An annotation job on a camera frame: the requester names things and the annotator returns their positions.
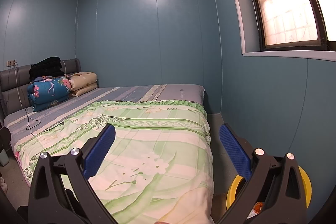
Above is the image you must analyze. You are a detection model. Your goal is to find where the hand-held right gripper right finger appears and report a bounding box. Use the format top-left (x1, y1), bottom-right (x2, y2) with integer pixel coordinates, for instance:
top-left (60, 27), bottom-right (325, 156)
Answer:
top-left (219, 123), bottom-right (307, 224)

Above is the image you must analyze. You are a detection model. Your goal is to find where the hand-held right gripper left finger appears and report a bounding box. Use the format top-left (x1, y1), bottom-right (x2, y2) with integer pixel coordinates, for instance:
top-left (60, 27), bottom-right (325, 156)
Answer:
top-left (28, 124), bottom-right (116, 224)

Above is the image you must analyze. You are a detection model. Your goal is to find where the yellow rimmed trash bin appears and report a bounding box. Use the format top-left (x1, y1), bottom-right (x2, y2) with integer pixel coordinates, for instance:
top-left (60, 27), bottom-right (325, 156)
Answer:
top-left (226, 164), bottom-right (312, 217)

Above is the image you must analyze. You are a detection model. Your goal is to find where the green floral blanket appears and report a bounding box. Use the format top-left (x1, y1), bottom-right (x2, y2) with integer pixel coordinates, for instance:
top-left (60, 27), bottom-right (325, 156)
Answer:
top-left (14, 100), bottom-right (214, 224)

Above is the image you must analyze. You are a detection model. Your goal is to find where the striped grey bed sheet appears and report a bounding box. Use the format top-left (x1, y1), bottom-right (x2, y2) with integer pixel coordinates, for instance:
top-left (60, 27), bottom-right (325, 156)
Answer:
top-left (4, 84), bottom-right (206, 136)

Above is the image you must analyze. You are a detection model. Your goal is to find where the beige folded quilt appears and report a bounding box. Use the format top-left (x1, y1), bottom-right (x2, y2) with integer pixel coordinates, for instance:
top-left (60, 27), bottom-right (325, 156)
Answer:
top-left (69, 72), bottom-right (98, 97)

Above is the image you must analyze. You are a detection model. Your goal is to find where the blue floral folded quilt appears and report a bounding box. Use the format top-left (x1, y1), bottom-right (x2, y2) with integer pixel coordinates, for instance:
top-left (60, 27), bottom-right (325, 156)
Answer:
top-left (28, 76), bottom-right (73, 112)

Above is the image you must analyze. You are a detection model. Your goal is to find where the small pale green bin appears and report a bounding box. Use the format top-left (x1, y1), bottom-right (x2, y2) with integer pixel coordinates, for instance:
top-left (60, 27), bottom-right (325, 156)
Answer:
top-left (0, 149), bottom-right (10, 167)

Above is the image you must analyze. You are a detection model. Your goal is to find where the black clothes pile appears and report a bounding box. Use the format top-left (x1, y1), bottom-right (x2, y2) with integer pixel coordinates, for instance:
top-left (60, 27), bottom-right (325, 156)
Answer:
top-left (29, 56), bottom-right (67, 81)

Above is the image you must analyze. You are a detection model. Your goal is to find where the grey upholstered bed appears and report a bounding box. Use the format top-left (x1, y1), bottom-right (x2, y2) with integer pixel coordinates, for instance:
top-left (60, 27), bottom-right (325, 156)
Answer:
top-left (0, 58), bottom-right (226, 224)

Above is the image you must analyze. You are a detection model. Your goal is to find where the brown framed window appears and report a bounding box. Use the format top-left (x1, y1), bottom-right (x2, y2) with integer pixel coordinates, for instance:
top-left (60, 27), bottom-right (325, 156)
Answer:
top-left (219, 0), bottom-right (336, 60)

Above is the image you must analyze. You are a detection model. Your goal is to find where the black charging cable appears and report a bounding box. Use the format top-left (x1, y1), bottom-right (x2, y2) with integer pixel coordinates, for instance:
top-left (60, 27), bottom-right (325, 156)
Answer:
top-left (5, 63), bottom-right (65, 137)

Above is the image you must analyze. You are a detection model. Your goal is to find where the white charging cable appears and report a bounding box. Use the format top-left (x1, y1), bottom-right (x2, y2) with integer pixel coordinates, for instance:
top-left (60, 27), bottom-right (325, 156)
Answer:
top-left (16, 64), bottom-right (21, 95)

